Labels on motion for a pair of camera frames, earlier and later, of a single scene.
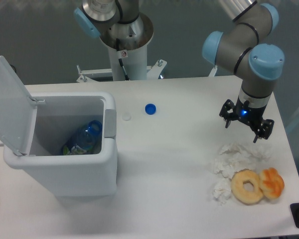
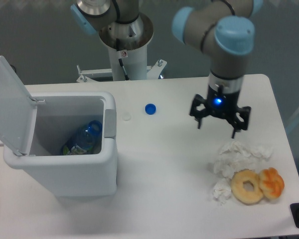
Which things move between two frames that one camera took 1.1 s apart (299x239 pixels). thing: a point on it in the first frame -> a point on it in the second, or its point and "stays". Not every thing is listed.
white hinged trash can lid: (13, 110) stays
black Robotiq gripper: (253, 116) -> (222, 104)
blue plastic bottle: (85, 140) stays
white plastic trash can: (58, 116) stays
